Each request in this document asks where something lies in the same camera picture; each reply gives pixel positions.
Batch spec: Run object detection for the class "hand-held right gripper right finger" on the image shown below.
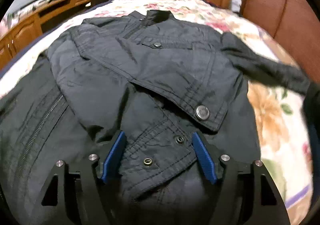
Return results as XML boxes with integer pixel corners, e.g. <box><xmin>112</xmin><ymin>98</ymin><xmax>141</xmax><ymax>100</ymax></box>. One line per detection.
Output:
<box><xmin>191</xmin><ymin>131</ymin><xmax>292</xmax><ymax>225</ymax></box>

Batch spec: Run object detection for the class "wooden desk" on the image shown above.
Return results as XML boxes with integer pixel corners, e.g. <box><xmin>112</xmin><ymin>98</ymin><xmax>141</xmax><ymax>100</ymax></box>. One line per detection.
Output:
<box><xmin>0</xmin><ymin>0</ymin><xmax>92</xmax><ymax>71</ymax></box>

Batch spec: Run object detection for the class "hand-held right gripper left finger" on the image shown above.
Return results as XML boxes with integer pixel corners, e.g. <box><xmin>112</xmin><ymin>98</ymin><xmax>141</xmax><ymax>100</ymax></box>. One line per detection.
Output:
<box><xmin>30</xmin><ymin>131</ymin><xmax>127</xmax><ymax>225</ymax></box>

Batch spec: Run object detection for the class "black cloth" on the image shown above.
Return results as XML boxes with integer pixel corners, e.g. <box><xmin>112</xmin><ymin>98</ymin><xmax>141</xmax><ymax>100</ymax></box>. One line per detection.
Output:
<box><xmin>302</xmin><ymin>83</ymin><xmax>320</xmax><ymax>156</ymax></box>

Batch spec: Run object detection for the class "black jacket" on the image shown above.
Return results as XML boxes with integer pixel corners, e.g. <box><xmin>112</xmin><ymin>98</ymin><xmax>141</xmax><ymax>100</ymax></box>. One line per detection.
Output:
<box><xmin>0</xmin><ymin>10</ymin><xmax>312</xmax><ymax>225</ymax></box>

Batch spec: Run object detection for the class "floral blanket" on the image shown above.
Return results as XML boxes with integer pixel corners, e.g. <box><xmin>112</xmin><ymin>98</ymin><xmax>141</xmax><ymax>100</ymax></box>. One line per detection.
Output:
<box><xmin>0</xmin><ymin>0</ymin><xmax>315</xmax><ymax>225</ymax></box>

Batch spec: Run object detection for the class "brown slatted wardrobe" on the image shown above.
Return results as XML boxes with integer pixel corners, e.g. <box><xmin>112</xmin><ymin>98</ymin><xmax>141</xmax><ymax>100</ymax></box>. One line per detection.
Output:
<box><xmin>240</xmin><ymin>0</ymin><xmax>320</xmax><ymax>78</ymax></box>

